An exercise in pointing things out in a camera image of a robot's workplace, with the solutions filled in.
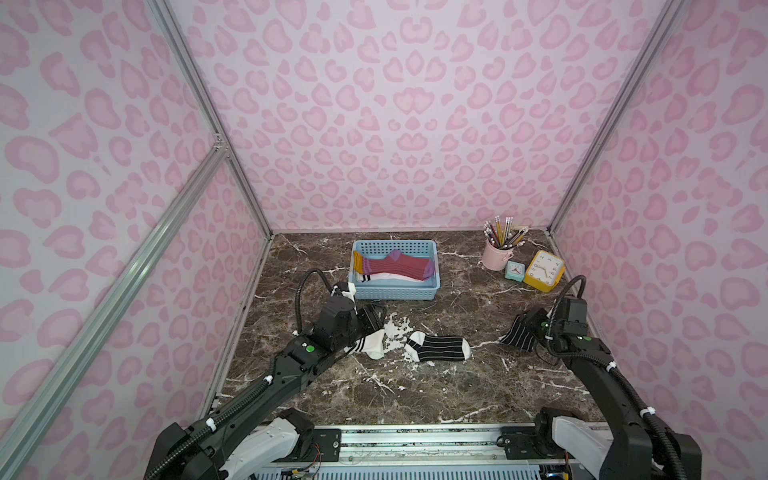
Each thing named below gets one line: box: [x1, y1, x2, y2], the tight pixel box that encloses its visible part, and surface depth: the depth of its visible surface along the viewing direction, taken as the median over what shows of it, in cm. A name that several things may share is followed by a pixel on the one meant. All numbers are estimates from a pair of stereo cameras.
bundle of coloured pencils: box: [483, 215, 530, 249], surface depth 106 cm
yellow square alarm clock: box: [524, 250, 566, 293], surface depth 106 cm
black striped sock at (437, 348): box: [405, 331, 471, 362], surface depth 90 cm
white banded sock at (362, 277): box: [355, 271, 424, 283], surface depth 107 cm
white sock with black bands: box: [344, 329, 385, 360], surface depth 90 cm
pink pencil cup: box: [481, 239, 515, 271], surface depth 106 cm
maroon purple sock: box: [353, 249, 435, 281], surface depth 108 cm
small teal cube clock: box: [504, 260, 526, 282], surface depth 107 cm
